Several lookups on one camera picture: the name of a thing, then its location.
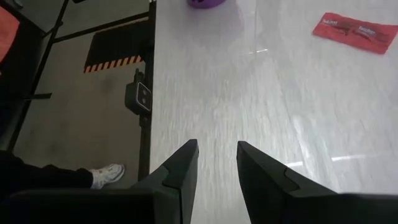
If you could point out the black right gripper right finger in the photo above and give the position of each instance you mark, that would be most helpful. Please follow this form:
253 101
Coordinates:
267 193

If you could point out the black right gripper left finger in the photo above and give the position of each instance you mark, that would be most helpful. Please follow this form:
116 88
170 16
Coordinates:
177 193

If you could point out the red Twizzlers candy packet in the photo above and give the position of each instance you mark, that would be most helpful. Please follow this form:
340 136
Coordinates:
354 32

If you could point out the purple halloween bucket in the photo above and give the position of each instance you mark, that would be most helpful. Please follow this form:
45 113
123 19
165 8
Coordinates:
205 3

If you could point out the person's foot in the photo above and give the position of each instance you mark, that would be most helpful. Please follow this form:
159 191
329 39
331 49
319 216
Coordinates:
107 175

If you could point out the person's leg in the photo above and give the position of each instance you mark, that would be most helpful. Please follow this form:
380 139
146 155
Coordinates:
40 177

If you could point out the hazard-striped black floor mat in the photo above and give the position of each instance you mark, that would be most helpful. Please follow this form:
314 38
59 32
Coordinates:
118 43

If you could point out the orange seat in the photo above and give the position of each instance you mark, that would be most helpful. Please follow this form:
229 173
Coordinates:
7 31

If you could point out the black table-level camera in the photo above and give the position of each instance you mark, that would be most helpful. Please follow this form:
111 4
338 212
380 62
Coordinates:
138 96

